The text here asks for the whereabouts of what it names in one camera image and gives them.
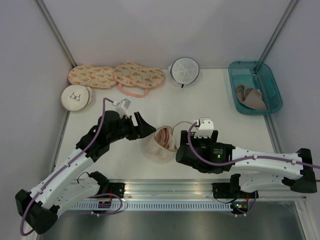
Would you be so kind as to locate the frame post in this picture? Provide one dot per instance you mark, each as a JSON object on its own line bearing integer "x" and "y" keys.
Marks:
{"x": 43, "y": 9}
{"x": 278, "y": 29}

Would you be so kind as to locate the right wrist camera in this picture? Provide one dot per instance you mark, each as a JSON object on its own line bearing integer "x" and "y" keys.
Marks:
{"x": 205, "y": 128}

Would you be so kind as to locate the white mesh laundry bag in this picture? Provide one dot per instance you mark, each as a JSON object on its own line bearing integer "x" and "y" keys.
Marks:
{"x": 184, "y": 71}

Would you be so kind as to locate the pink lace bra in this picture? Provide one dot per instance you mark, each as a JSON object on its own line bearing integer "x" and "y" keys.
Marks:
{"x": 164, "y": 137}

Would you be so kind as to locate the aluminium mounting rail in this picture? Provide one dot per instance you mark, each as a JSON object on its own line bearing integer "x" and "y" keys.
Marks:
{"x": 189, "y": 190}

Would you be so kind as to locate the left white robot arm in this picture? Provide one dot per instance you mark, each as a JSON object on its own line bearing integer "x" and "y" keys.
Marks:
{"x": 41, "y": 206}

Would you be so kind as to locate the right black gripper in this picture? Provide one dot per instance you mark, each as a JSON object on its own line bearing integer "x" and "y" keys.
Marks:
{"x": 208, "y": 140}

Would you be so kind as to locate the teal plastic bin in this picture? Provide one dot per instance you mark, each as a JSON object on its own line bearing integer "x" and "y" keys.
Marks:
{"x": 258, "y": 75}

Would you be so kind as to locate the floral bra bag left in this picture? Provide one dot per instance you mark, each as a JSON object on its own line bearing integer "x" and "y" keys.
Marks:
{"x": 99, "y": 77}

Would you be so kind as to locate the beige glasses-print laundry bag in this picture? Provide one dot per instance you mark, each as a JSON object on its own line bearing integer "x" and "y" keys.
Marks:
{"x": 76, "y": 97}

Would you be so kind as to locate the beige round laundry bag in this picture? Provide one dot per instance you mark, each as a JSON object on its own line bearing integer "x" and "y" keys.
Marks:
{"x": 154, "y": 152}

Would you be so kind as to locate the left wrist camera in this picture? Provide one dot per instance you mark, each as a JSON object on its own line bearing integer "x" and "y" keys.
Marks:
{"x": 121, "y": 107}

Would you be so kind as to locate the floral bra bag pink handle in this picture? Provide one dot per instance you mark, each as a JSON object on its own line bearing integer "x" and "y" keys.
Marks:
{"x": 132, "y": 75}

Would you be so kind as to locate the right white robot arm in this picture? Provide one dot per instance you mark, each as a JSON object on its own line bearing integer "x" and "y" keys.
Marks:
{"x": 251, "y": 170}

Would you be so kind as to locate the left frame post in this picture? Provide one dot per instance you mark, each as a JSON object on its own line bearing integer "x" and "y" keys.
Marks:
{"x": 43, "y": 9}

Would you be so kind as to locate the white slotted cable duct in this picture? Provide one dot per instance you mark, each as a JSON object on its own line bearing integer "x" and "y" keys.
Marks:
{"x": 95, "y": 205}

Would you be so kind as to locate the right frame post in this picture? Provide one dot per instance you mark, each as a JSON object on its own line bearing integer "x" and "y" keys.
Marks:
{"x": 278, "y": 29}

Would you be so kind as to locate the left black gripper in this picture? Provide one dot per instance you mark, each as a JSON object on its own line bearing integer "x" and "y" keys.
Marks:
{"x": 143, "y": 129}

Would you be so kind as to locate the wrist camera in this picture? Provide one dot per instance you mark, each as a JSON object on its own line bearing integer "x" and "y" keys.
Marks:
{"x": 205, "y": 128}
{"x": 121, "y": 107}

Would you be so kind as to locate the beige bra in bin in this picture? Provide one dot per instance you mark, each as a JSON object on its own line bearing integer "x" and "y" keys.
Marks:
{"x": 251, "y": 98}

